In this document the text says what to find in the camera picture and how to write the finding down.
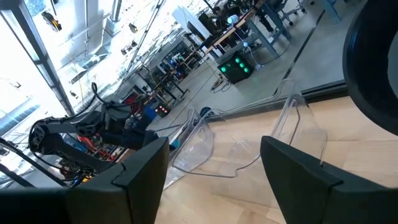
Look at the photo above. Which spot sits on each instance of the computer tower green lights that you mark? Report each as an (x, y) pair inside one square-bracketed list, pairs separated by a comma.
[(236, 71)]

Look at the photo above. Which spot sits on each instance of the black aluminium table frame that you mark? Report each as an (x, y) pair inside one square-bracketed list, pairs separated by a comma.
[(323, 93)]

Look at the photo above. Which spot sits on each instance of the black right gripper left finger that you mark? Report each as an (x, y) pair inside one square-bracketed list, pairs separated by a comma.
[(140, 186)]

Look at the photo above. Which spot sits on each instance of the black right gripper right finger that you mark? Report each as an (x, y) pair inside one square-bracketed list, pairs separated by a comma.
[(304, 193)]

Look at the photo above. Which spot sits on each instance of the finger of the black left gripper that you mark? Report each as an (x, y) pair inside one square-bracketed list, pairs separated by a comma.
[(144, 140)]

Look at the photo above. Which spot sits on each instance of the person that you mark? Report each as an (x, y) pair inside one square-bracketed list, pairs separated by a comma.
[(219, 15)]

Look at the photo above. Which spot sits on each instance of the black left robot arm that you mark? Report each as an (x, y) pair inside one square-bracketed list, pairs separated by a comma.
[(62, 146)]

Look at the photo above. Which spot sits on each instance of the wooden top workbench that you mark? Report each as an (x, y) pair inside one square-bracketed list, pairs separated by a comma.
[(264, 39)]

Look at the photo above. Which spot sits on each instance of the black workstation frame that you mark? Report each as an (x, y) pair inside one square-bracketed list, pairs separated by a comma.
[(169, 90)]

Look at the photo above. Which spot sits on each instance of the white panel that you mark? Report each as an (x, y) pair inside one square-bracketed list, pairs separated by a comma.
[(192, 21)]

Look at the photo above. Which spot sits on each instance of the grey office chair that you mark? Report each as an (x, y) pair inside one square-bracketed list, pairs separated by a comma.
[(289, 12)]

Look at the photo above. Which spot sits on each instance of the small black lit box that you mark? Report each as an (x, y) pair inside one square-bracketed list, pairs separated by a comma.
[(162, 110)]

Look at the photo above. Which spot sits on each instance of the clear plastic bin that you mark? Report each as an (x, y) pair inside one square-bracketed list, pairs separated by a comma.
[(199, 146), (173, 179)]

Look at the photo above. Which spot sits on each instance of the white glowing table lamp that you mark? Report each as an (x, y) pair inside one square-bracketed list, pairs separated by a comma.
[(232, 19)]

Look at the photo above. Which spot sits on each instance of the dark round clamp knob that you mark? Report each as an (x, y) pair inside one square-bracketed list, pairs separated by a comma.
[(205, 112)]

